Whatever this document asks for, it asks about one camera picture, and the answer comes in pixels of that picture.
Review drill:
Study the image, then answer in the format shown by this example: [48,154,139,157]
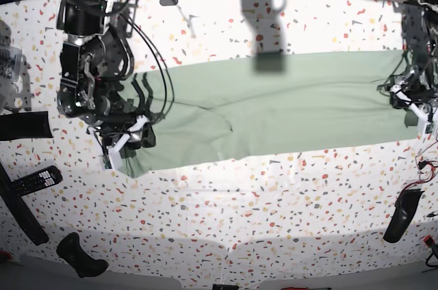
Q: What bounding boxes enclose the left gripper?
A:
[389,85,437,135]

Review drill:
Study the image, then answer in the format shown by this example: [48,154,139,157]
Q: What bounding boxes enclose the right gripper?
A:
[87,115,156,170]

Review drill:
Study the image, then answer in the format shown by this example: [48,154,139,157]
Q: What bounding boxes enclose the light green T-shirt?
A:
[120,51,417,178]

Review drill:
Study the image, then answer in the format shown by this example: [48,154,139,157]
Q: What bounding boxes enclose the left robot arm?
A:
[377,0,437,137]

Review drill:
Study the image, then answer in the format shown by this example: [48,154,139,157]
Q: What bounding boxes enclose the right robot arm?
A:
[57,0,156,170]

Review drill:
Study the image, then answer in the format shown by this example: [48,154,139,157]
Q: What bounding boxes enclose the black cylindrical sleeve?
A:
[0,111,53,141]

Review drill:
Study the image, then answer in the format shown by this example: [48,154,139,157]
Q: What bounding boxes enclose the black remote control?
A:
[11,166,63,197]

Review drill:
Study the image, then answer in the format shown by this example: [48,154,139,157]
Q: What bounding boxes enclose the long black bar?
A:
[1,166,49,246]

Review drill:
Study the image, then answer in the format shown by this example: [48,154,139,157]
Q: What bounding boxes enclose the red and black wires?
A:
[398,153,438,209]

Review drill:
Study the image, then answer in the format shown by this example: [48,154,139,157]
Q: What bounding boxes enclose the black curved handle right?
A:
[383,189,424,243]

